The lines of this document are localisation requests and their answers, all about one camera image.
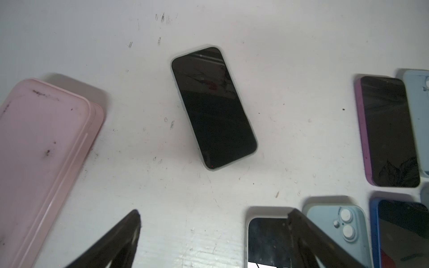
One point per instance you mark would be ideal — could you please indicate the pink phone case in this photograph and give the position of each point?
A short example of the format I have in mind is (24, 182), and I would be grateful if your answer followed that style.
(46, 134)

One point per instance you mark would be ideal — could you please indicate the black phone table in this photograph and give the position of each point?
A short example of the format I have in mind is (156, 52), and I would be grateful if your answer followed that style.
(268, 243)

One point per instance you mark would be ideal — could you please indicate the blue phone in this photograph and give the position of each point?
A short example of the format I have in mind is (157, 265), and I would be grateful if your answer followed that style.
(399, 234)

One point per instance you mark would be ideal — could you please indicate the small phone light case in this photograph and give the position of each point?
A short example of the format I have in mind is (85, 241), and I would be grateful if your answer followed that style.
(417, 88)

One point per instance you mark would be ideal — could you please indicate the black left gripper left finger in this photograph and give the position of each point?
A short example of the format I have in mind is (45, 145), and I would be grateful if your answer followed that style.
(116, 249)

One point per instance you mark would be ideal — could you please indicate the black phone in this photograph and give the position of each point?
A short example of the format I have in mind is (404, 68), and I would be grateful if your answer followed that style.
(219, 122)

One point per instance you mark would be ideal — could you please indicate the large phone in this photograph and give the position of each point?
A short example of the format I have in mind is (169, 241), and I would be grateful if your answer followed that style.
(424, 195)

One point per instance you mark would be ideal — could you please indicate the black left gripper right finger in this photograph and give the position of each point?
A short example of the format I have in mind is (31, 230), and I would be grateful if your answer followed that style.
(309, 244)

